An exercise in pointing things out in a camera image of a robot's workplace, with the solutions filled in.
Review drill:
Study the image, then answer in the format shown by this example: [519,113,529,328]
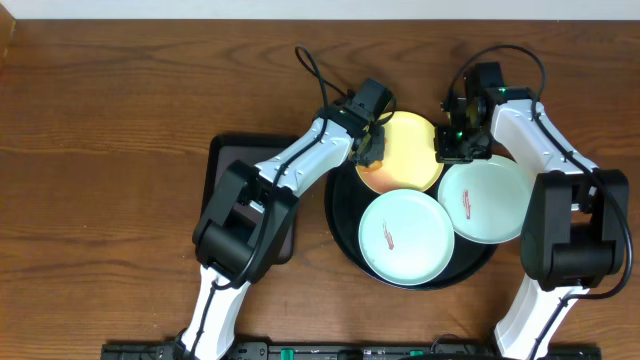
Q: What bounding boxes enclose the mint plate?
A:
[437,155,533,245]
[358,189,455,287]

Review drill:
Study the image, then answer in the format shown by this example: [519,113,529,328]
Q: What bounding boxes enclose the yellow plate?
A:
[356,111,444,194]

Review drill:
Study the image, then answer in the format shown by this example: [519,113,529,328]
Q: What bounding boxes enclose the round black serving tray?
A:
[324,161,498,291]

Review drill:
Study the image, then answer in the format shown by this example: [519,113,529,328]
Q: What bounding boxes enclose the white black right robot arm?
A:
[435,85,633,359]

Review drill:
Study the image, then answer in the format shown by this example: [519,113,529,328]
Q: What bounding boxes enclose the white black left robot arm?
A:
[178,107,394,359]

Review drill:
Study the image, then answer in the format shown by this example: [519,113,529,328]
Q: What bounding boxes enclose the orange green scrub sponge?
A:
[352,127,385,168]

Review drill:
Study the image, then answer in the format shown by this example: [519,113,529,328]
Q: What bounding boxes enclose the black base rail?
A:
[99,340,601,360]

